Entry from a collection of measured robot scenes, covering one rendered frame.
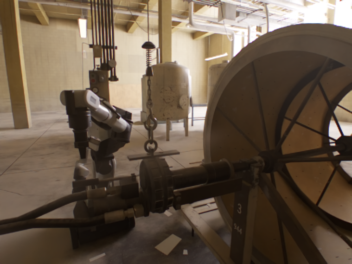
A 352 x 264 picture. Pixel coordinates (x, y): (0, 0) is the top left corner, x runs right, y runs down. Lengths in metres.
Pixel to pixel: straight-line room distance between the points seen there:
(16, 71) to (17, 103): 1.21
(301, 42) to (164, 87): 4.58
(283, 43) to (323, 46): 0.24
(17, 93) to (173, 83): 6.29
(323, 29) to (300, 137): 2.01
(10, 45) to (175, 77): 6.50
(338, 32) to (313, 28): 0.14
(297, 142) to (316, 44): 1.95
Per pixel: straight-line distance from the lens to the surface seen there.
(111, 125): 1.14
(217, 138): 2.15
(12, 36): 9.90
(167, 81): 5.61
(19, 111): 9.74
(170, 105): 5.61
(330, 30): 1.28
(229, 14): 9.37
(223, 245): 1.85
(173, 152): 1.03
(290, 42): 1.39
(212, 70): 7.09
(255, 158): 1.40
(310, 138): 3.29
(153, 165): 0.97
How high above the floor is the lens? 1.38
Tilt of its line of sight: 11 degrees down
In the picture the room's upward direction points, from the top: straight up
